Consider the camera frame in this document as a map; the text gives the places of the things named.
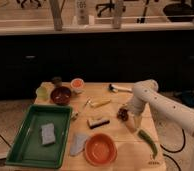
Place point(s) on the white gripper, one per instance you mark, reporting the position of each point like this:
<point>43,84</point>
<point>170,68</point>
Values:
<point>135,106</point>

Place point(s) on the green plastic tray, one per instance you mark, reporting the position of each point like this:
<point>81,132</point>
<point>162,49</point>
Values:
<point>28,150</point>

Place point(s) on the dark red grape bunch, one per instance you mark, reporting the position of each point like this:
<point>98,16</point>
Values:
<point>122,114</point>

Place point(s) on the light green cup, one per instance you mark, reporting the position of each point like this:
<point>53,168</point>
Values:
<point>42,93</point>

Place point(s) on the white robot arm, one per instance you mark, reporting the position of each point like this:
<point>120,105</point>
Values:
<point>147,92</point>

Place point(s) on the orange-red bowl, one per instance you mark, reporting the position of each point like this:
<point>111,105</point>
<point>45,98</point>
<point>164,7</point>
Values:
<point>100,150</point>

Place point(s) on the dark maroon bowl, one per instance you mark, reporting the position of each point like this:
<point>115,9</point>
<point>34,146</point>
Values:
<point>61,95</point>

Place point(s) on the dark small cup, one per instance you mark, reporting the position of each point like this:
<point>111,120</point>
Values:
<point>57,81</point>

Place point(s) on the wooden post left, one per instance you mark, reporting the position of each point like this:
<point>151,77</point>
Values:
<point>56,14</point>

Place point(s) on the white cup orange inside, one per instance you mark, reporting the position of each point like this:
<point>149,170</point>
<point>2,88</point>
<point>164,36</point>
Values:
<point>77,85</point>

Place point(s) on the wooden post right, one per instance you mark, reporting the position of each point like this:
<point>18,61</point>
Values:
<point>118,10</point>

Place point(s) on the wooden post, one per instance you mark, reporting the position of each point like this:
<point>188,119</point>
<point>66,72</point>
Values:
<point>56,14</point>
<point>118,10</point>

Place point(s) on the grey-blue sponge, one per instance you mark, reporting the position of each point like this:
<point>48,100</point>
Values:
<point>48,134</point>

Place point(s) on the grey folded cloth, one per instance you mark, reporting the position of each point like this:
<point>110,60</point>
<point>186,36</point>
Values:
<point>78,142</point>

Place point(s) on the white remote-like box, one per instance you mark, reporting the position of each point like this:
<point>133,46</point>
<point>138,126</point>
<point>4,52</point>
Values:
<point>82,12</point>

